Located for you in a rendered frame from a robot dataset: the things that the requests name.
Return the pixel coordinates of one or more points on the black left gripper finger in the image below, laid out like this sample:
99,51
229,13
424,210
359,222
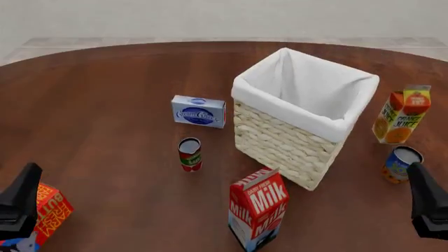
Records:
24,189

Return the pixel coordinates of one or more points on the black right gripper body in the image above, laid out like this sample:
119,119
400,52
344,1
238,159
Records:
432,227

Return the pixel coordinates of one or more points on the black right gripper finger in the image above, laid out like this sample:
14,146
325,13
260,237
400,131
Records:
427,194

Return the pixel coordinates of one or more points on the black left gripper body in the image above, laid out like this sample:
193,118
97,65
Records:
17,224

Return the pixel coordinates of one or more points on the blue alphabet soup can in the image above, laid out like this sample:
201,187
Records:
395,168

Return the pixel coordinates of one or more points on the woven basket with white liner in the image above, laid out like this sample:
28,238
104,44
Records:
280,136

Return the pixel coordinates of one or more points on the red and green tomato sauce can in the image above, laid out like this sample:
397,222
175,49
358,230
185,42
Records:
190,157

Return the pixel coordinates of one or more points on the red and orange butter box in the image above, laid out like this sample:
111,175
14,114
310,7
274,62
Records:
52,210

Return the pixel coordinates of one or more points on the orange juice carton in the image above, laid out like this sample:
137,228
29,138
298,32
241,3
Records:
399,123

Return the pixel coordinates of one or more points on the red and white milk carton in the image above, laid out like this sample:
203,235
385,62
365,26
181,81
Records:
260,207

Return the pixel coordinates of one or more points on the blue cream cheese box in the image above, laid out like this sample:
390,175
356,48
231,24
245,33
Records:
197,114

